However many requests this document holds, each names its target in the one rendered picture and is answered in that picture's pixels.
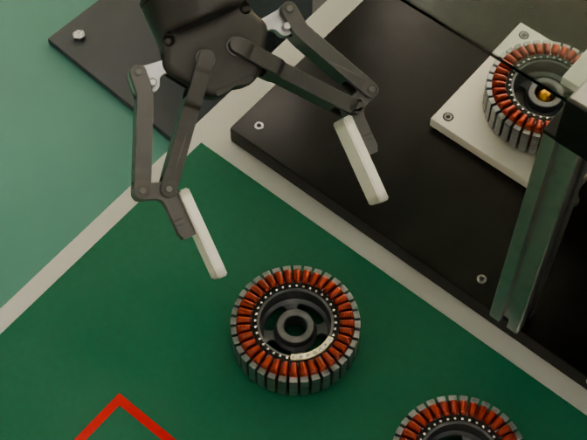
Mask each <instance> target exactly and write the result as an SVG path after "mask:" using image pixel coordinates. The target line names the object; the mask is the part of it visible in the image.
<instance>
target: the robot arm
mask: <svg viewBox="0 0 587 440"><path fill-rule="evenodd" d="M139 5H140V7H141V9H142V12H143V14H144V17H145V18H146V20H147V22H148V26H149V28H150V30H151V31H152V33H153V36H154V38H155V41H156V42H157V45H158V47H159V49H160V53H161V61H157V62H155V63H151V64H148V65H141V64H135V65H133V66H132V67H131V68H130V70H129V72H128V74H127V82H128V86H129V89H130V92H131V94H132V97H133V100H134V117H133V142H132V168H131V197H132V198H133V200H135V201H136V202H142V201H157V202H159V203H161V204H162V206H163V208H164V209H165V211H166V213H167V215H168V218H169V220H170V222H171V224H172V227H173V228H174V231H175V233H176V235H177V236H178V237H179V238H180V239H181V240H184V239H186V238H189V237H193V239H194V241H195V243H196V245H197V248H198V250H199V252H200V254H201V257H202V259H203V261H204V263H205V266H206V268H207V270H208V272H209V274H210V276H211V278H213V279H217V278H222V277H224V276H226V273H227V271H226V269H225V268H224V264H223V262H222V260H221V258H220V256H219V254H218V251H217V249H216V247H215V245H214V243H213V241H212V239H211V235H210V233H209V231H208V230H207V228H206V225H205V223H204V220H203V219H202V216H201V214H200V212H199V210H198V208H197V205H196V203H195V201H194V199H193V197H192V194H191V193H190V190H189V189H187V188H185V189H182V190H180V191H177V189H178V185H179V182H180V179H181V175H182V172H183V166H184V163H185V160H186V157H187V154H188V151H189V147H190V142H191V138H192V135H193V132H194V128H195V125H196V122H197V116H198V113H199V110H200V108H201V105H202V103H203V100H204V99H206V100H216V99H219V98H221V97H223V96H224V95H225V94H226V93H228V92H229V91H230V90H237V89H241V88H244V87H246V86H249V85H250V84H251V83H252V82H253V81H254V80H255V79H256V78H260V79H263V80H264V81H267V82H272V83H274V84H275V85H277V86H280V87H282V88H284V89H286V90H288V91H289V92H291V93H294V94H296V95H298V96H300V97H302V98H303V99H305V100H308V101H310V102H312V103H313V104H315V105H316V106H318V107H321V108H323V109H325V110H327V111H329V112H330V113H333V114H335V115H337V116H339V117H341V118H342V119H340V120H338V121H337V122H335V123H334V127H335V131H336V132H337V134H338V137H339V139H340V141H341V143H342V146H343V148H344V150H345V152H346V155H347V157H348V158H349V161H350V164H351V166H352V168H353V170H354V171H355V174H356V177H357V179H358V182H359V183H360V185H361V187H362V189H363V193H364V195H365V196H366V199H367V201H368V203H369V204H370V205H374V204H378V203H382V202H385V201H387V200H388V198H389V197H388V195H387V193H386V191H385V188H384V186H383V184H382V182H381V179H380V177H379V175H378V173H377V171H376V168H375V166H374V164H373V161H372V160H371V158H370V156H369V155H372V154H374V153H375V152H377V143H376V140H375V138H374V135H373V134H372V133H371V130H370V128H369V124H368V122H367V121H366V118H365V116H364V108H365V107H366V105H367V104H368V103H369V102H370V101H371V100H372V99H373V98H374V97H376V96H377V95H378V93H379V88H378V85H377V84H376V83H375V82H374V81H373V80H371V79H370V78H369V77H368V76H367V75H365V74H364V73H363V72H362V71H361V70H359V69H358V68H357V67H356V66H355V65H354V64H352V63H351V62H350V61H349V60H348V59H347V58H345V57H344V56H343V55H342V54H341V53H339V52H338V51H337V50H336V49H335V48H334V47H333V46H332V45H331V44H330V43H328V42H327V41H326V40H325V39H324V38H322V37H321V36H320V35H319V34H318V33H317V32H315V31H314V30H313V29H312V28H311V27H310V26H308V25H307V23H306V21H305V20H304V18H303V16H302V15H301V13H300V11H299V10H298V8H297V6H296V5H295V4H294V3H293V2H290V1H287V2H284V3H283V4H282V5H281V6H280V7H279V8H278V9H277V10H276V11H275V12H273V13H271V14H269V15H268V16H266V17H263V18H260V17H258V16H257V15H256V14H255V13H254V12H253V10H252V8H251V6H250V4H249V2H248V0H141V1H140V2H139ZM268 31H270V32H273V33H275V34H276V35H277V36H278V37H279V38H287V39H288V41H289V42H290V43H291V44H292V45H293V46H294V47H295V48H296V49H298V50H299V51H300V52H301V53H302V54H304V55H305V56H306V57H307V58H308V59H310V60H311V61H312V62H313V63H314V64H315V65H317V66H318V67H319V68H320V69H321V70H323V71H324V72H325V73H326V74H327V75H328V76H329V77H330V78H331V79H332V80H334V81H335V82H336V83H337V84H338V85H339V86H341V87H342V88H343V89H344V90H345V91H347V92H348V93H349V94H350V95H351V96H350V95H348V94H346V93H344V92H342V91H340V90H338V89H336V88H334V87H332V86H330V85H328V84H326V83H324V82H322V81H320V80H318V79H317V78H315V77H313V76H311V75H309V74H307V73H305V72H303V71H301V70H299V69H297V68H295V67H293V66H291V65H289V64H288V63H286V62H285V61H284V60H283V59H282V58H279V57H278V56H276V55H274V54H272V53H270V52H268V51H266V50H265V47H266V38H267V32H268ZM163 75H165V76H166V77H167V78H168V79H171V80H172V81H174V82H176V83H177V84H178V85H180V86H182V87H184V90H183V96H182V99H181V102H180V106H179V111H178V115H177V118H176V124H175V126H174V130H173V133H172V136H171V140H170V143H169V148H168V152H167V154H166V158H165V162H164V164H163V168H162V173H161V176H160V180H159V182H151V176H152V148H153V122H154V94H153V93H155V92H156V91H157V90H158V88H159V86H160V78H161V76H163Z"/></svg>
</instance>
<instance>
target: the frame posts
mask: <svg viewBox="0 0 587 440"><path fill-rule="evenodd" d="M564 106H565V105H564ZM564 106H563V107H562V109H561V110H560V111H559V112H558V113H557V114H556V115H555V117H554V118H553V119H552V120H551V121H550V122H549V123H548V125H547V126H546V127H545V128H544V129H543V130H542V138H541V141H540V144H539V148H538V150H537V154H536V157H535V162H534V165H533V168H532V171H531V174H530V177H529V180H528V186H527V188H526V192H525V195H524V197H523V201H522V204H521V209H520V212H519V216H518V218H517V222H516V225H515V227H514V233H513V236H512V239H511V242H510V245H509V248H508V254H507V256H506V260H505V263H504V265H503V269H502V272H501V277H500V280H499V284H498V286H497V289H496V293H495V295H494V301H493V304H492V307H491V310H490V316H491V317H493V318H494V319H495V320H497V321H500V320H501V319H502V317H503V316H505V317H506V318H507V319H508V324H507V328H508V329H510V330H511V331H513V332H514V333H519V332H520V330H521V329H522V328H523V327H524V324H525V322H526V319H527V318H528V319H530V318H531V317H532V315H533V314H534V313H535V311H536V308H537V306H538V303H539V301H540V298H541V296H542V292H543V289H544V286H545V284H546V282H547V279H548V276H549V273H550V270H551V267H552V265H553V263H554V260H555V257H556V254H557V251H558V248H559V245H560V243H561V241H562V238H563V234H564V232H565V229H566V226H567V224H568V221H569V219H570V215H571V212H572V210H573V207H574V205H575V202H576V199H577V196H578V193H579V190H580V188H581V186H582V183H583V180H584V177H585V174H586V171H587V161H586V160H585V159H583V158H582V157H580V156H578V155H576V154H575V153H573V152H571V151H570V150H568V149H567V148H566V147H564V146H562V145H561V144H559V143H558V142H556V141H555V136H556V131H557V129H558V125H559V122H560V119H561V117H562V113H563V109H564Z"/></svg>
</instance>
